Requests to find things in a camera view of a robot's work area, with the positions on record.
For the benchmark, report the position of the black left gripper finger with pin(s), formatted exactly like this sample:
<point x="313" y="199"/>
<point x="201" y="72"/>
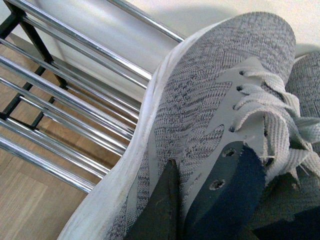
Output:
<point x="159" y="219"/>

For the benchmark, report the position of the grey sneaker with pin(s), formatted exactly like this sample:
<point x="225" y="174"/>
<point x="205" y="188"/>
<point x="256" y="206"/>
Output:
<point x="304" y="83"/>
<point x="248" y="162"/>

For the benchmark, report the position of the black metal shoe rack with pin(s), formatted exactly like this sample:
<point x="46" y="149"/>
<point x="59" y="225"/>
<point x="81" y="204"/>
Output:
<point x="80" y="84"/>

